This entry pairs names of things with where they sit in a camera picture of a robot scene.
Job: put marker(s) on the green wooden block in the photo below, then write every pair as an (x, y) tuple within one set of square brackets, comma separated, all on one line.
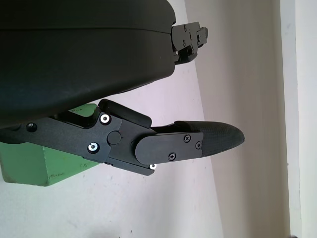
[(67, 166)]

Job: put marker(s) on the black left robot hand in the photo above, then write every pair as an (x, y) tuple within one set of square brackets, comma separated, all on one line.
[(74, 62)]

